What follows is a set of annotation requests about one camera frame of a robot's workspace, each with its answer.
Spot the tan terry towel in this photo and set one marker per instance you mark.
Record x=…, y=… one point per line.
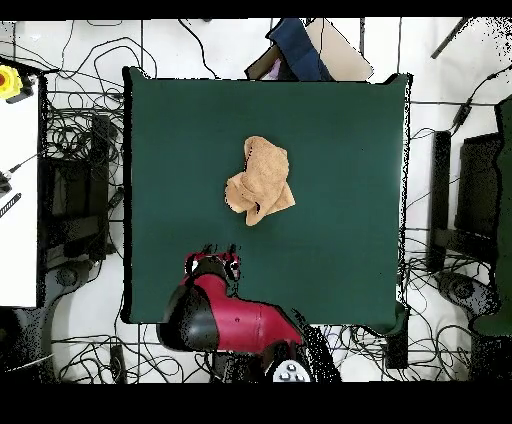
x=262, y=184

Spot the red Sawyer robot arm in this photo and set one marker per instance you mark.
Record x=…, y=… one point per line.
x=240, y=324

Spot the dark green table cloth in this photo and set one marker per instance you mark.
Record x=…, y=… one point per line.
x=180, y=140

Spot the black power strip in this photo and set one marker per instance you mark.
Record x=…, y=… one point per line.
x=118, y=364

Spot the white side table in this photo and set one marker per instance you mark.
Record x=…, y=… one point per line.
x=18, y=240

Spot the black table leg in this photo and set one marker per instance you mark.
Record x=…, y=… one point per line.
x=396, y=348

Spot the black ribbed strip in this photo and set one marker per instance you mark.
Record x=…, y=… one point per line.
x=10, y=204

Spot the dark blue cloth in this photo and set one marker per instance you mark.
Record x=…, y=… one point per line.
x=298, y=48

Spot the brown cardboard box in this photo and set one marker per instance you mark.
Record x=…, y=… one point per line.
x=344, y=56

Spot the yellow emergency stop button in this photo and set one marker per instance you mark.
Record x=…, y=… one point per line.
x=8, y=82

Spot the thin black rod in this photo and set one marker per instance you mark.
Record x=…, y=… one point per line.
x=448, y=40

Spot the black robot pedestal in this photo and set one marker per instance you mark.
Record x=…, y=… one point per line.
x=236, y=368

